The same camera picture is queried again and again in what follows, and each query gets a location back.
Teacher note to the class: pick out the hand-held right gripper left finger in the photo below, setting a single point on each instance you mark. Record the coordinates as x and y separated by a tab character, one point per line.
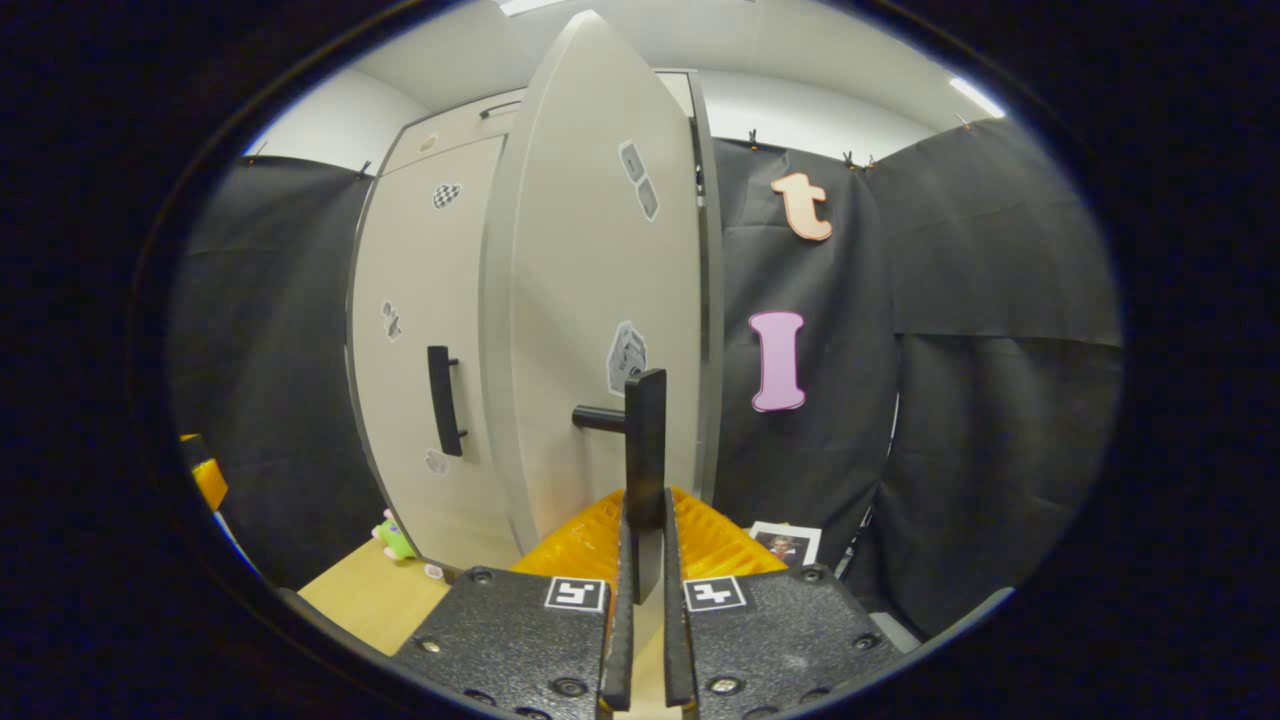
510	640

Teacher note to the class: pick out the grey cabinet drawer front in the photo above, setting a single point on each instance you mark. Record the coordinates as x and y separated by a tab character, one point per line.
450	130

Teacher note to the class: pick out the white portrait book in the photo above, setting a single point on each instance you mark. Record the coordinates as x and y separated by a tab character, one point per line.
785	545

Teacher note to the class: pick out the light grey shoe cabinet door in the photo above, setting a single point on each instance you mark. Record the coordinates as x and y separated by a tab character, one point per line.
570	280
420	280

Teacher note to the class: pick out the grey double-door shoe cabinet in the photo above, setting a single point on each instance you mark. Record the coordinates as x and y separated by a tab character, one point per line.
705	300

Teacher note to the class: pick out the ceiling light panel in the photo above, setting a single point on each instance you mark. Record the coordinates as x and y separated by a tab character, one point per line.
525	5
975	97

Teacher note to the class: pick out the black backdrop cloth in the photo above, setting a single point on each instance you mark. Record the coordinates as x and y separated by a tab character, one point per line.
1000	400
270	350

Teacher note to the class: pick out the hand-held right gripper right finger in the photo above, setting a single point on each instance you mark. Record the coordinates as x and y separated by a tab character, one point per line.
780	640

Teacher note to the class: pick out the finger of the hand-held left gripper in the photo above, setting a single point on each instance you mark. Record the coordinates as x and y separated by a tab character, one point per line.
210	482

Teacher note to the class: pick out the green pink plush toy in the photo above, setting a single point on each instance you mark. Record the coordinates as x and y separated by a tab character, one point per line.
393	538

